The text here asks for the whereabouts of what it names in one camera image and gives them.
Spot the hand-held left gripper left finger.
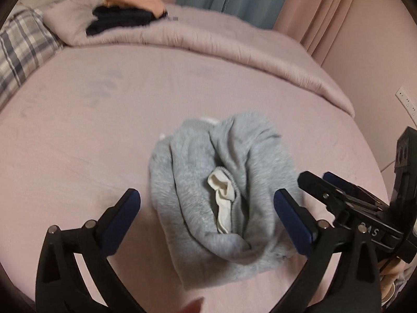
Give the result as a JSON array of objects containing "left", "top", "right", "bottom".
[{"left": 35, "top": 188, "right": 145, "bottom": 313}]

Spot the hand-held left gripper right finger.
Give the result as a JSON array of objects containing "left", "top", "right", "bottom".
[{"left": 272, "top": 188, "right": 382, "bottom": 313}]

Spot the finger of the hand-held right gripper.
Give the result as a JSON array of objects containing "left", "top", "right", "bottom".
[
  {"left": 297, "top": 170, "right": 385, "bottom": 225},
  {"left": 322, "top": 171, "right": 389, "bottom": 211}
]

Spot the grey printed sweatshirt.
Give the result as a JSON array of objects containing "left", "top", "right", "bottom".
[{"left": 149, "top": 111, "right": 307, "bottom": 292}]

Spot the person's right hand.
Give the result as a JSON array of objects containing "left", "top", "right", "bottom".
[{"left": 379, "top": 260, "right": 405, "bottom": 301}]

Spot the bed with pink sheet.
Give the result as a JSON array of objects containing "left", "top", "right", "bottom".
[{"left": 0, "top": 5, "right": 390, "bottom": 313}]

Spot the folded lilac quilt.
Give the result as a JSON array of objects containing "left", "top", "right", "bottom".
[{"left": 42, "top": 0, "right": 355, "bottom": 118}]

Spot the plaid blanket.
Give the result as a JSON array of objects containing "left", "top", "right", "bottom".
[{"left": 0, "top": 7, "right": 64, "bottom": 111}]

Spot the dark navy garment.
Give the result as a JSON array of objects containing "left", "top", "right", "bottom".
[{"left": 85, "top": 5, "right": 157, "bottom": 37}]

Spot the white wall socket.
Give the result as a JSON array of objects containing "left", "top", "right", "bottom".
[{"left": 395, "top": 86, "right": 417, "bottom": 121}]

